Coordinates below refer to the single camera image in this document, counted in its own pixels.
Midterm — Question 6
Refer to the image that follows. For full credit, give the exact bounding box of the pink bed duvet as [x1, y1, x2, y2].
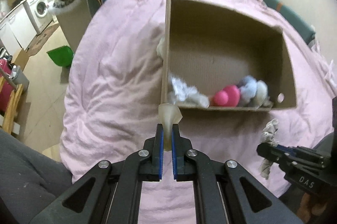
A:
[59, 0, 337, 224]

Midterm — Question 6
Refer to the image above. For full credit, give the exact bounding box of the grey waste bin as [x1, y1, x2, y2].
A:
[10, 65, 30, 92]

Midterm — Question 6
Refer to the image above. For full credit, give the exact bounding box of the teal headboard cushion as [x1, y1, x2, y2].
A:
[263, 0, 316, 45]

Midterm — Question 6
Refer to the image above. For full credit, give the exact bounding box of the cream scrunchie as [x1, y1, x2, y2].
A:
[167, 73, 210, 109]

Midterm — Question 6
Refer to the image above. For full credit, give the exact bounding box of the beige lace scrunchie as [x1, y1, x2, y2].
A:
[259, 118, 279, 180]

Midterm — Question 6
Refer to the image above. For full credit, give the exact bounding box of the white washing machine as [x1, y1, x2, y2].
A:
[23, 0, 52, 35]

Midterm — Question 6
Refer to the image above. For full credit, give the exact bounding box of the brown cardboard box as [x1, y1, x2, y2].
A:
[161, 0, 297, 110]

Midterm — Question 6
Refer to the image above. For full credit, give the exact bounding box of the red bag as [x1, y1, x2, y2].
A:
[0, 58, 13, 113]

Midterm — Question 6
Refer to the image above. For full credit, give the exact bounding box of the yellow wooden rack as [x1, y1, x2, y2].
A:
[1, 76, 23, 134]

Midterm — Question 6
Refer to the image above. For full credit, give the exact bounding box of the pink heart toy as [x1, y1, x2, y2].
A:
[213, 85, 241, 107]

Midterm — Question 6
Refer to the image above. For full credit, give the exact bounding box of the light blue plush toy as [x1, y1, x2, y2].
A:
[237, 76, 273, 109]

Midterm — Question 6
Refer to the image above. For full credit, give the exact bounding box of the person right hand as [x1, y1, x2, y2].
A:
[296, 193, 330, 223]

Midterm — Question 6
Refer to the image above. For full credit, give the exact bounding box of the white kitchen cabinet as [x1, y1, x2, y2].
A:
[1, 4, 37, 55]

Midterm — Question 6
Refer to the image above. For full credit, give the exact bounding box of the white cloth behind box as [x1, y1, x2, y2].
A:
[156, 37, 166, 60]

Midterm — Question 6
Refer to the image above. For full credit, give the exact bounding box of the clear plastic bag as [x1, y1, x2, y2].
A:
[158, 104, 182, 151]

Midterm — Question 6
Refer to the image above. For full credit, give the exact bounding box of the green plastic bin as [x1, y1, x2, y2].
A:
[47, 46, 74, 67]

